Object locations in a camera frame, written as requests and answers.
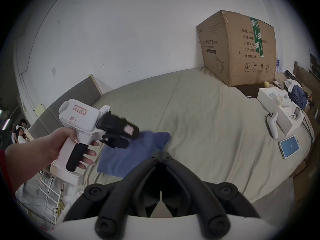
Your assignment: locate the dark flat board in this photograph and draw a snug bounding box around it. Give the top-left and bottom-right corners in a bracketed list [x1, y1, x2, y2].
[234, 84, 267, 100]

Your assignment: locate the white hand controller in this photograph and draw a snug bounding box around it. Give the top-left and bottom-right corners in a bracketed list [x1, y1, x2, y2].
[265, 111, 279, 140]

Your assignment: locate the large brown carton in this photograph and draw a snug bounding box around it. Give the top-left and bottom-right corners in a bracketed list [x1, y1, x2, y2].
[195, 10, 278, 87]

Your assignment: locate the person's left hand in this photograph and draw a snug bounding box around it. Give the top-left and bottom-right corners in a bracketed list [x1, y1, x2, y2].
[46, 128, 100, 170]

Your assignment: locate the black cable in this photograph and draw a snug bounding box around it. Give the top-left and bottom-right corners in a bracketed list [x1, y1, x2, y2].
[296, 106, 315, 145]

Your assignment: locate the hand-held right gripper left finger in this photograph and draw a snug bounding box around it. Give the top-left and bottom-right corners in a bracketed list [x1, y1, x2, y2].
[64, 151, 163, 240]

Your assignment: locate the phone with lit screen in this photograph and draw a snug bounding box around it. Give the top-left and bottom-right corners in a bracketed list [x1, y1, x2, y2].
[278, 135, 301, 160]

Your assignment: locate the bed with beige sheet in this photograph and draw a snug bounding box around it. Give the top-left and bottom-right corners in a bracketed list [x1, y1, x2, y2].
[25, 67, 316, 211]

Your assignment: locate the bunched blue cloth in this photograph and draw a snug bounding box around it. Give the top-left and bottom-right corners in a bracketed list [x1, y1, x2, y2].
[287, 85, 308, 110]

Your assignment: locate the dark blue shirt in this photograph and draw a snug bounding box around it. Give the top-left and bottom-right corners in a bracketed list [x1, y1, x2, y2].
[97, 131, 172, 179]

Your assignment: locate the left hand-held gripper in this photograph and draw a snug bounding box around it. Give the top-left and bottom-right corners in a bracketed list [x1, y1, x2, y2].
[49, 98, 141, 186]

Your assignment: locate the open white box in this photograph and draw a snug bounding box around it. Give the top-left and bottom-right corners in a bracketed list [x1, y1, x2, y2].
[257, 87, 304, 136]

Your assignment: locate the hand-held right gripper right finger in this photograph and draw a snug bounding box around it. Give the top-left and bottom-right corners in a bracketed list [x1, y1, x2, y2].
[161, 151, 260, 239]

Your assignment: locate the person's left forearm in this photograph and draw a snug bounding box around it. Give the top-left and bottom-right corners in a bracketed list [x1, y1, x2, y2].
[4, 133, 53, 195]

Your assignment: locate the grey padded headboard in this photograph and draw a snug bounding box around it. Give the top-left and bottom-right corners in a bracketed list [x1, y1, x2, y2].
[28, 74, 103, 140]

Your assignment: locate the white wire rack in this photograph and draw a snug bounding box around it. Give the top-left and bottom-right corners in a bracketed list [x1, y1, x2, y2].
[15, 175, 63, 225]

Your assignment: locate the flat brown cardboard piece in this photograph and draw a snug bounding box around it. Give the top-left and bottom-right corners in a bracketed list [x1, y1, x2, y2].
[289, 159, 311, 202]

